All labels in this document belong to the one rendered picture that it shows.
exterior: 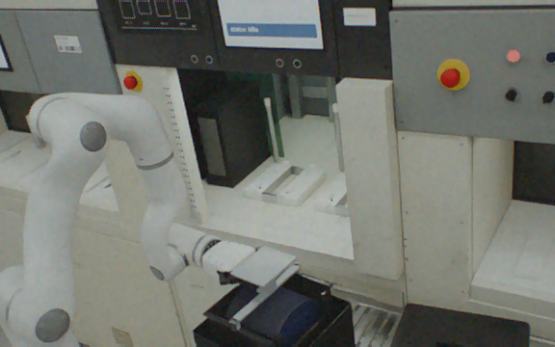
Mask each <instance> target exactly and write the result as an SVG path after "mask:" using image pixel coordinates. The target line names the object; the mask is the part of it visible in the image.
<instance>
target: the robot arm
mask: <svg viewBox="0 0 555 347"><path fill-rule="evenodd" d="M29 123H30V125H31V127H32V129H33V132H34V133H35V134H36V135H37V136H38V137H39V138H40V139H43V140H45V141H46V142H47V143H49V144H51V145H52V154H51V157H50V159H49V162H48V163H47V165H46V166H45V168H44V169H43V171H42V172H41V173H39V175H38V176H37V177H36V178H35V179H34V181H33V183H32V185H31V187H30V190H29V194H28V199H27V204H26V209H25V215H24V222H23V256H24V266H23V265H16V266H12V267H9V268H7V269H5V270H4V271H2V272H1V273H0V327H2V329H3V330H4V332H5V334H6V336H7V337H8V339H9V341H10V342H11V344H12V346H13V347H81V346H80V344H79V341H78V339H77V337H76V335H75V334H73V332H72V330H71V329H70V328H71V326H72V322H74V318H75V313H76V288H75V276H74V266H73V250H72V241H73V231H74V225H75V219H76V215H77V210H78V205H79V201H80V198H81V194H82V192H83V189H84V187H85V185H86V183H87V182H88V180H89V179H90V177H91V176H93V175H94V173H95V172H96V171H97V170H98V168H99V167H100V166H101V164H102V163H103V161H104V158H105V156H106V153H107V150H108V146H109V141H124V142H127V144H128V146H129V148H130V151H131V153H132V156H133V159H134V162H135V164H136V167H137V169H138V171H139V174H140V176H141V178H142V181H143V183H144V185H145V188H146V190H147V193H148V196H149V204H148V207H147V209H146V212H145V215H144V218H143V221H142V226H141V245H142V249H143V252H144V255H145V259H146V262H147V264H148V266H149V268H150V271H151V273H152V274H153V276H154V277H156V278H157V279H158V280H161V281H169V280H172V279H173V278H175V277H176V276H177V275H178V274H179V273H181V271H182V270H183V269H184V268H185V267H187V266H190V265H196V266H198V267H200V268H202V269H204V270H205V271H206V272H208V274H209V275H210V276H212V277H213V278H215V279H217V280H219V284H220V286H222V285H229V284H230V285H234V284H238V283H239V284H240V285H243V284H246V285H248V286H251V287H253V288H255V289H257V288H258V287H259V286H258V285H255V284H253V283H250V282H248V281H245V280H241V279H239V278H236V277H234V276H231V275H230V272H231V271H233V270H234V269H235V268H236V267H238V266H239V265H240V264H241V263H243V262H244V261H245V260H246V259H248V258H249V257H250V256H251V255H253V254H254V253H255V252H257V251H258V250H259V249H261V248H263V247H258V248H251V247H249V246H246V245H242V244H239V243H234V242H229V241H221V240H220V239H219V238H217V237H215V235H214V236H212V234H209V233H206V232H203V231H200V230H198V229H195V228H192V227H187V226H183V225H181V224H179V223H173V222H172V221H173V219H174V218H175V216H176V214H177V213H178V211H179V210H180V208H181V207H182V205H183V204H184V202H185V200H187V197H188V192H187V187H186V184H184V181H183V178H182V176H181V173H180V170H179V168H178V165H177V162H176V159H175V156H174V153H173V150H172V146H171V143H170V140H169V137H168V135H167V132H166V129H165V126H164V124H163V122H162V118H161V116H160V114H159V112H158V110H157V108H156V107H155V106H153V105H152V104H151V103H150V102H149V101H148V100H146V99H145V98H142V97H140V96H135V95H102V94H88V93H53V94H50V95H46V96H43V97H42V98H41V99H39V100H38V101H36V102H35V103H34V105H33V106H32V108H31V110H30V113H29Z"/></svg>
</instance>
